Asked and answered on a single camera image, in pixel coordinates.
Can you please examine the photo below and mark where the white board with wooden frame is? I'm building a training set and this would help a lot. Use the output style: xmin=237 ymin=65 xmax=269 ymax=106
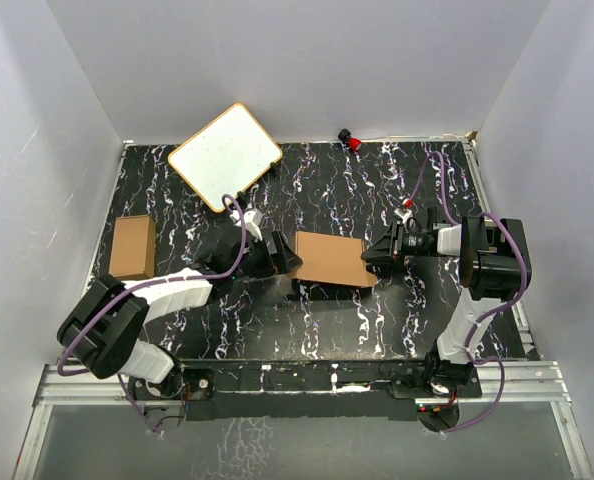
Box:
xmin=168 ymin=103 xmax=283 ymax=213

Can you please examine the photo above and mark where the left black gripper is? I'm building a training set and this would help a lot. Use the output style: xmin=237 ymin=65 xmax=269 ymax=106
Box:
xmin=230 ymin=231 xmax=302 ymax=281

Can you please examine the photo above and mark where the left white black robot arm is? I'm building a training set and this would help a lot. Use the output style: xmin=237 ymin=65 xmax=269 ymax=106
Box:
xmin=56 ymin=227 xmax=302 ymax=399

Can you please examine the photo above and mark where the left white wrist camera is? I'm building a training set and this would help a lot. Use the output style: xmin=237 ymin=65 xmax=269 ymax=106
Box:
xmin=230 ymin=209 xmax=263 ymax=241

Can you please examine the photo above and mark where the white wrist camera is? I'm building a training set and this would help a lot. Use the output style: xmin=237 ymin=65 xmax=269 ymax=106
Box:
xmin=230 ymin=209 xmax=263 ymax=241
xmin=395 ymin=198 xmax=414 ymax=224

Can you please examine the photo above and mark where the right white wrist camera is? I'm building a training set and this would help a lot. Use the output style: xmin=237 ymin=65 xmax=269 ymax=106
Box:
xmin=395 ymin=198 xmax=414 ymax=224

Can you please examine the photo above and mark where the folded brown cardboard box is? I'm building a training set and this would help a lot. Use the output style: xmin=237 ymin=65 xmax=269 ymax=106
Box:
xmin=109 ymin=215 xmax=156 ymax=280

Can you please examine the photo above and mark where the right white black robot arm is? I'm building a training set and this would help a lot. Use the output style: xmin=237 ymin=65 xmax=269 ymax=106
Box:
xmin=361 ymin=213 xmax=532 ymax=397

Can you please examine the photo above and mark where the red and black knob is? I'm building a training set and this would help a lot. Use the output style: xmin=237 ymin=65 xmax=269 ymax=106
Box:
xmin=338 ymin=128 xmax=363 ymax=153

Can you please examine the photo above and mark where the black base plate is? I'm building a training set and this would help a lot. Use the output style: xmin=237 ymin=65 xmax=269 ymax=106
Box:
xmin=129 ymin=359 xmax=482 ymax=421

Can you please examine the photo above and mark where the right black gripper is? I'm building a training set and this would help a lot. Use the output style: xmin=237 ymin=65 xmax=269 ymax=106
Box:
xmin=362 ymin=221 xmax=431 ymax=266

